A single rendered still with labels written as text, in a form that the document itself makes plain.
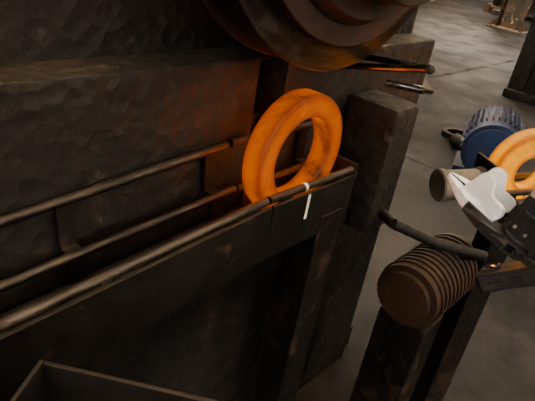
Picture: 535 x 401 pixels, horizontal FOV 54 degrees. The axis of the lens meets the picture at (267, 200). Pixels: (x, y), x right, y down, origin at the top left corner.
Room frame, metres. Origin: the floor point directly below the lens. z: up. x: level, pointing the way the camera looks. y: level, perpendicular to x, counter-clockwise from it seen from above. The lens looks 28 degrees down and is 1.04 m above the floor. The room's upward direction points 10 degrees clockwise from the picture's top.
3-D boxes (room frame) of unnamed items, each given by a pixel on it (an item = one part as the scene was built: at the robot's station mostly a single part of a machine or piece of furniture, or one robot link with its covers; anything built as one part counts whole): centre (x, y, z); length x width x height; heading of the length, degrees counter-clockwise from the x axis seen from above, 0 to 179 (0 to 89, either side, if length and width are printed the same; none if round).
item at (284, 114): (0.70, -0.03, 0.75); 0.18 x 0.03 x 0.18; 142
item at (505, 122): (2.71, -1.12, 0.17); 0.57 x 0.31 x 0.34; 161
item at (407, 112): (0.89, -0.17, 0.68); 0.11 x 0.08 x 0.24; 51
